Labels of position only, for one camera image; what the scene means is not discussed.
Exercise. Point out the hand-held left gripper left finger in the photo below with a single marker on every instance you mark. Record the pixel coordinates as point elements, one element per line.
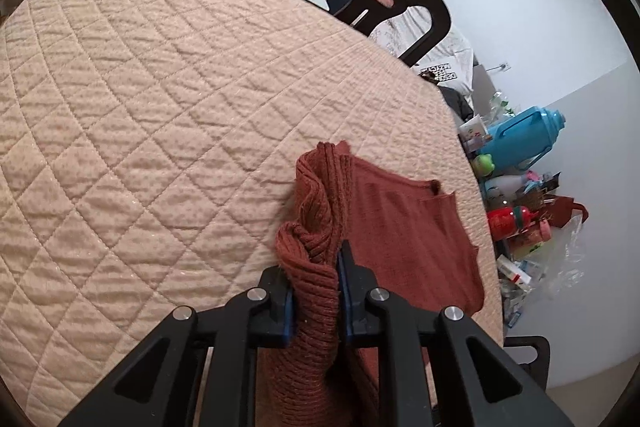
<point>287,307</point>

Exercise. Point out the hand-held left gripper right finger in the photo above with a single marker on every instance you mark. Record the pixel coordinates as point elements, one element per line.
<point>345,302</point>

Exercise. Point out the rust red knit sweater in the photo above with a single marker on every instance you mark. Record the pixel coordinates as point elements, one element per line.
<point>400,227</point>

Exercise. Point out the red canister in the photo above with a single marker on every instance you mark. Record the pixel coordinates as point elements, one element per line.
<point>505,222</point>

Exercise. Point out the green frog cup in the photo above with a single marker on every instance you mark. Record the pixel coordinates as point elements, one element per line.
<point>485,164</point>

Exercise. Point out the printed white mug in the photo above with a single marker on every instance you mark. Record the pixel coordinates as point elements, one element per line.
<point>472,134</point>

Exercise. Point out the clear plastic bag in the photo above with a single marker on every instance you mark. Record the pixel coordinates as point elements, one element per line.
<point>565,257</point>

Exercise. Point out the dark red bag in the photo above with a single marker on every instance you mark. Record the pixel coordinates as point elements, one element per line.
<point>565,209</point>

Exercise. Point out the blue thermos jug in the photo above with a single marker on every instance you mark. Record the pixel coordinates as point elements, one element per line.
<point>520,137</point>

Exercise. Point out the beige quilted table cover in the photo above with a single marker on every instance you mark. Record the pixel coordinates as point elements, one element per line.
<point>150,107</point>

